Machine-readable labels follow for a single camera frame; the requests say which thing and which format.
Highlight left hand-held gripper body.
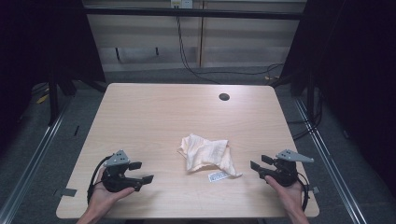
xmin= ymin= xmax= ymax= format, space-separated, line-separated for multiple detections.
xmin=101 ymin=149 xmax=144 ymax=193

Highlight black horizontal bar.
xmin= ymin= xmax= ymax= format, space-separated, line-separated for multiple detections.
xmin=83 ymin=7 xmax=304 ymax=21

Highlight black floor cables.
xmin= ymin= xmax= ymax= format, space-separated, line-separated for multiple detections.
xmin=287 ymin=87 xmax=324 ymax=142

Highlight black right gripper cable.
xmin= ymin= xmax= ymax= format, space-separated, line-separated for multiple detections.
xmin=295 ymin=172 xmax=311 ymax=213

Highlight person's left hand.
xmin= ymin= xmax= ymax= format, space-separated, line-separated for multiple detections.
xmin=88 ymin=167 xmax=135 ymax=217

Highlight black wall cable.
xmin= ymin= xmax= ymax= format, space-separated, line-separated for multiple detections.
xmin=175 ymin=7 xmax=285 ymax=86

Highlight metal floor rail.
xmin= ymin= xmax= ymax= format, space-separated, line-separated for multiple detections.
xmin=0 ymin=96 xmax=75 ymax=224
xmin=293 ymin=97 xmax=369 ymax=224

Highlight person's right hand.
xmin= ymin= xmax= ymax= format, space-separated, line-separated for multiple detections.
xmin=264 ymin=175 xmax=305 ymax=217

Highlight cream cloth towel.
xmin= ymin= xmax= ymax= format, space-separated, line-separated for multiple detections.
xmin=177 ymin=133 xmax=244 ymax=184

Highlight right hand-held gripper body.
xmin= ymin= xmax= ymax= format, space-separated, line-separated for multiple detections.
xmin=263 ymin=149 xmax=315 ymax=188

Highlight black metal stand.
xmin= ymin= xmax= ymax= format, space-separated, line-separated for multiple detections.
xmin=47 ymin=73 xmax=61 ymax=127

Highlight white wall outlet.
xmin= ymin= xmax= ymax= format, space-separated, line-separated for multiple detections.
xmin=170 ymin=0 xmax=194 ymax=9

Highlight black curtain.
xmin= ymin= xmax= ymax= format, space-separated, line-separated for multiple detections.
xmin=0 ymin=0 xmax=107 ymax=153
xmin=270 ymin=0 xmax=396 ymax=190

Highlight yellow floor tape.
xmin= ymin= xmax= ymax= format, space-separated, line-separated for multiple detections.
xmin=35 ymin=92 xmax=50 ymax=105

